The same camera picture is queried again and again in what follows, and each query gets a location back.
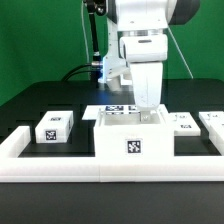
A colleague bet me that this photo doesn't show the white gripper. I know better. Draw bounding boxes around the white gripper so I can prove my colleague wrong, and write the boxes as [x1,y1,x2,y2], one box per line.
[120,34,168,122]

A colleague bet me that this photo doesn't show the white cabinet body box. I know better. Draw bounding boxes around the white cabinet body box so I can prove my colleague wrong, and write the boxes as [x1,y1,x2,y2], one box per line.
[94,105,174,159]

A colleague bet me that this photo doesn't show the white cabinet top block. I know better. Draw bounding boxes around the white cabinet top block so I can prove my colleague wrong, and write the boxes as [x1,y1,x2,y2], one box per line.
[35,111,74,143]

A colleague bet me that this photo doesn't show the white base marker sheet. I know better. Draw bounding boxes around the white base marker sheet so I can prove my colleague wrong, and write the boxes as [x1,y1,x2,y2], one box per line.
[82,105,139,120]

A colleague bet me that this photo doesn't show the white U-shaped workspace fence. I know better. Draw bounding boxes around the white U-shaped workspace fence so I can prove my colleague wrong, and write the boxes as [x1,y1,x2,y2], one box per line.
[0,126,224,182]

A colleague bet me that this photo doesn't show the black cable bundle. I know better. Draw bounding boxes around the black cable bundle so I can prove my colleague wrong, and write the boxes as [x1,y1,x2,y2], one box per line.
[60,0,104,82]

